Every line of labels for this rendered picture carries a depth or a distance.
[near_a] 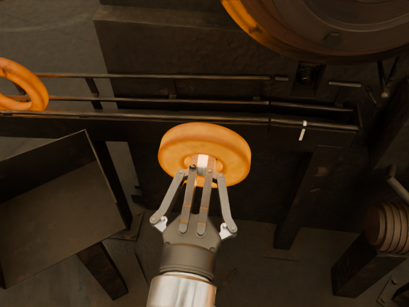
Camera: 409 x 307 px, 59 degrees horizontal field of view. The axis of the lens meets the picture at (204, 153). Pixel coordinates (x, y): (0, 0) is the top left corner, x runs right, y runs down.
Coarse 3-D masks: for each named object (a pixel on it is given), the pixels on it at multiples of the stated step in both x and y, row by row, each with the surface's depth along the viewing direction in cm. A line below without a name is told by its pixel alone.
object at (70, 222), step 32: (0, 160) 73; (32, 160) 77; (64, 160) 81; (96, 160) 87; (0, 192) 79; (32, 192) 83; (64, 192) 82; (96, 192) 82; (0, 224) 79; (32, 224) 78; (64, 224) 78; (96, 224) 77; (0, 256) 75; (32, 256) 74; (64, 256) 74; (96, 256) 95; (128, 256) 134; (96, 288) 127; (128, 288) 127
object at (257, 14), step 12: (240, 0) 56; (252, 0) 56; (264, 0) 54; (252, 12) 58; (264, 12) 57; (276, 12) 55; (264, 24) 59; (276, 24) 59; (276, 36) 61; (288, 36) 60; (300, 36) 60; (300, 48) 62; (312, 48) 62; (324, 48) 61
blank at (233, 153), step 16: (176, 128) 56; (192, 128) 54; (208, 128) 54; (224, 128) 55; (160, 144) 59; (176, 144) 55; (192, 144) 55; (208, 144) 54; (224, 144) 54; (240, 144) 55; (160, 160) 60; (176, 160) 59; (224, 160) 57; (240, 160) 56; (240, 176) 60
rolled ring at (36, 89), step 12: (0, 60) 82; (0, 72) 82; (12, 72) 82; (24, 72) 84; (24, 84) 84; (36, 84) 86; (0, 96) 93; (36, 96) 87; (48, 96) 91; (0, 108) 94; (12, 108) 93; (24, 108) 93; (36, 108) 91
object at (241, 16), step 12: (228, 0) 58; (228, 12) 60; (240, 12) 60; (240, 24) 62; (252, 24) 61; (252, 36) 63; (264, 36) 63; (276, 48) 65; (288, 48) 64; (396, 48) 62; (408, 48) 61; (312, 60) 66; (324, 60) 65; (336, 60) 65; (348, 60) 65; (360, 60) 64; (372, 60) 64
